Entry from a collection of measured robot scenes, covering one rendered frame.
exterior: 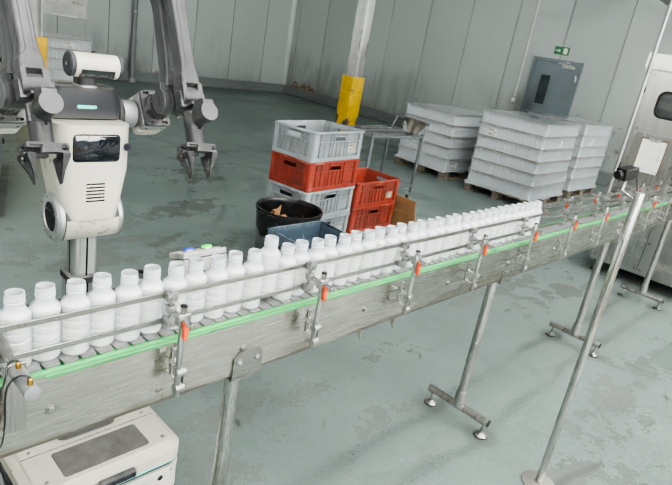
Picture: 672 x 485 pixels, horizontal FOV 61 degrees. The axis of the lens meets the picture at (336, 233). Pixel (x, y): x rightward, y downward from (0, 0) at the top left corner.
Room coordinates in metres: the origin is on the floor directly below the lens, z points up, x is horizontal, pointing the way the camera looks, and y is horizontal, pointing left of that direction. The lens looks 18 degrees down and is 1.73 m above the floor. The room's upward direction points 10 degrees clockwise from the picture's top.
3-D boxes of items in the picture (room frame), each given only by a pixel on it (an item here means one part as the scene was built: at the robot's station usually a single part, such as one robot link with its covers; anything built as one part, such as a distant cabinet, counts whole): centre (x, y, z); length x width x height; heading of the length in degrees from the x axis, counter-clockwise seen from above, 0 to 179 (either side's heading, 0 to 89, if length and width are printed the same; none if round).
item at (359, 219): (4.90, -0.14, 0.33); 0.61 x 0.41 x 0.22; 141
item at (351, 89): (11.97, 0.21, 0.55); 0.40 x 0.40 x 1.10; 48
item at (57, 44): (9.96, 5.47, 0.50); 1.24 x 1.03 x 1.00; 141
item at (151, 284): (1.21, 0.41, 1.08); 0.06 x 0.06 x 0.17
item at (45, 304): (1.03, 0.56, 1.08); 0.06 x 0.06 x 0.17
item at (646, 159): (5.34, -2.71, 1.22); 0.23 x 0.03 x 0.32; 48
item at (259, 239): (3.63, 0.33, 0.32); 0.45 x 0.45 x 0.64
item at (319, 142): (4.31, 0.25, 1.00); 0.61 x 0.41 x 0.22; 146
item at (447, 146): (9.37, -1.51, 0.50); 1.23 x 1.05 x 1.00; 137
